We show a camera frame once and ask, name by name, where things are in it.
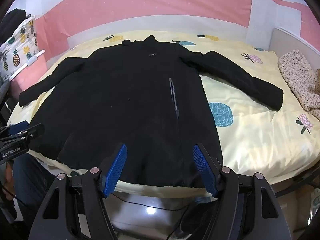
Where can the floral patterned pillow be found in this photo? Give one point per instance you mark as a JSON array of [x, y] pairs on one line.
[[298, 75]]

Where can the pink storage box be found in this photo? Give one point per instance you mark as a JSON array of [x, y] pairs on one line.
[[27, 75]]

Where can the dark slipper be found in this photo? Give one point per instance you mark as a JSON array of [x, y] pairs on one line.
[[197, 220]]

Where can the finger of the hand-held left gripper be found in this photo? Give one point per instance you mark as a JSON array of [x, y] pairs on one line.
[[33, 132], [19, 126]]

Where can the yellow pineapple print blanket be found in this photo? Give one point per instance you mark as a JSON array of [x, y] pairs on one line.
[[257, 140]]

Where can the black hanging garment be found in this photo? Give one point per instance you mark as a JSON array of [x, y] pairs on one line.
[[12, 22]]

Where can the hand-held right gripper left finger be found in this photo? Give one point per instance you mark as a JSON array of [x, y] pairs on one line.
[[116, 166]]

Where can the person's jeans leg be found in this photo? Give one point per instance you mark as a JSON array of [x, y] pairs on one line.
[[32, 187]]

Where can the black jacket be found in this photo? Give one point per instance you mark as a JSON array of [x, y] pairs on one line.
[[125, 100]]

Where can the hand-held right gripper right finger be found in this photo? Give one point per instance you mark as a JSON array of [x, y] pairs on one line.
[[202, 166]]

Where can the white pineapple print cloth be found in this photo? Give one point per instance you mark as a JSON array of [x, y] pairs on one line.
[[17, 52]]

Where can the grey bed headboard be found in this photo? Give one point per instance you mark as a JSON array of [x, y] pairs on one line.
[[287, 38]]

